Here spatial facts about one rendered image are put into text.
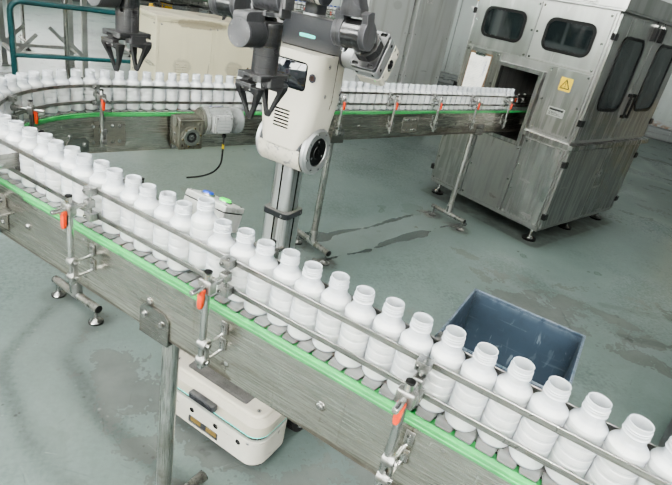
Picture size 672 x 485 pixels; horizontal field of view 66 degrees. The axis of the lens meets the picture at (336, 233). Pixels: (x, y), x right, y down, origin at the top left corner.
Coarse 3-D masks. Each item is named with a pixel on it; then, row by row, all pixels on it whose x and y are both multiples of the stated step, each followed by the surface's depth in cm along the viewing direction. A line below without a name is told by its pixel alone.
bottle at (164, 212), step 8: (160, 192) 118; (168, 192) 120; (160, 200) 118; (168, 200) 117; (160, 208) 118; (168, 208) 118; (160, 216) 118; (168, 216) 118; (168, 224) 119; (160, 232) 119; (168, 232) 120; (160, 240) 120; (160, 256) 122
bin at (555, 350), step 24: (456, 312) 136; (480, 312) 150; (504, 312) 147; (528, 312) 143; (480, 336) 153; (504, 336) 149; (528, 336) 145; (552, 336) 141; (576, 336) 138; (504, 360) 151; (552, 360) 143; (576, 360) 126
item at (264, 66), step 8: (256, 48) 108; (264, 48) 108; (272, 48) 108; (256, 56) 109; (264, 56) 108; (272, 56) 109; (256, 64) 110; (264, 64) 109; (272, 64) 110; (240, 72) 110; (248, 72) 109; (256, 72) 110; (264, 72) 110; (272, 72) 111; (256, 80) 108; (264, 80) 110
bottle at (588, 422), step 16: (592, 400) 81; (608, 400) 79; (576, 416) 80; (592, 416) 78; (608, 416) 79; (576, 432) 79; (592, 432) 78; (608, 432) 80; (560, 448) 82; (576, 448) 80; (560, 464) 82; (576, 464) 81; (560, 480) 83
